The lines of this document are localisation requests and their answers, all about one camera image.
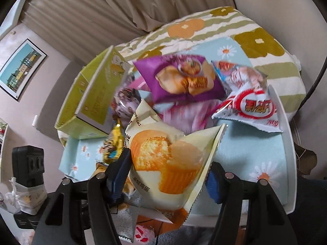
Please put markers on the cream muffin cake bag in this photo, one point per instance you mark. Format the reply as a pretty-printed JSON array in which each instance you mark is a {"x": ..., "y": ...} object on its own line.
[{"x": 168, "y": 167}]

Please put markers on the blue daisy tablecloth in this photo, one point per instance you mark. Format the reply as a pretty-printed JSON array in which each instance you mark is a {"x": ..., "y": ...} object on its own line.
[{"x": 252, "y": 154}]

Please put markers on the grey white snack bag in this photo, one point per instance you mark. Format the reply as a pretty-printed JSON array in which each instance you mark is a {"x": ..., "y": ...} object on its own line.
[{"x": 125, "y": 215}]

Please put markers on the white red shrimp flakes bag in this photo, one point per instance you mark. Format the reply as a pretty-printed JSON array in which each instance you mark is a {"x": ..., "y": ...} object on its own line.
[{"x": 248, "y": 100}]

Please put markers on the purple bread snack bag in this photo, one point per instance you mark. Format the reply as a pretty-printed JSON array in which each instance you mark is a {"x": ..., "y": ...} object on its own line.
[{"x": 180, "y": 77}]

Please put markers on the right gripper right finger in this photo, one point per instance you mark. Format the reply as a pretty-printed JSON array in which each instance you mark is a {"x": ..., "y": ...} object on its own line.
[{"x": 267, "y": 222}]

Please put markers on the beige curtain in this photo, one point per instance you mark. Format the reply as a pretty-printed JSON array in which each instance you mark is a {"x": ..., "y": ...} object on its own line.
[{"x": 81, "y": 29}]

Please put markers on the framed houses picture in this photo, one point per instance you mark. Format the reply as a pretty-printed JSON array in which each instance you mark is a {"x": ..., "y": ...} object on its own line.
[{"x": 19, "y": 68}]

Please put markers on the black floor lamp stand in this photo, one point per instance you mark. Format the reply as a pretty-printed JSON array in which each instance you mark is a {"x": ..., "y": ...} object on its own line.
[{"x": 314, "y": 85}]

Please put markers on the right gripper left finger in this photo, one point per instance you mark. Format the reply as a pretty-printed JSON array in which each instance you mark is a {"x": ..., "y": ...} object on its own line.
[{"x": 101, "y": 192}]

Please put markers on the oreo style cookie bag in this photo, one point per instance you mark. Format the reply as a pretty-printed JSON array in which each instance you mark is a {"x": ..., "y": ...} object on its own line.
[{"x": 124, "y": 103}]

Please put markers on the pink snack packet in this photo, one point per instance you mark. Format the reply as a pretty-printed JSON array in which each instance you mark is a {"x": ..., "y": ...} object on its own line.
[{"x": 185, "y": 116}]

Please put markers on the green cardboard box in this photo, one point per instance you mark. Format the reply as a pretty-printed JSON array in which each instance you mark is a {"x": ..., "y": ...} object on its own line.
[{"x": 85, "y": 112}]

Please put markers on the gold chocolate pillows bag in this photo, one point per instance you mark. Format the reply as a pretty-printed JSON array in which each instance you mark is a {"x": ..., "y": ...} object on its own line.
[{"x": 114, "y": 143}]

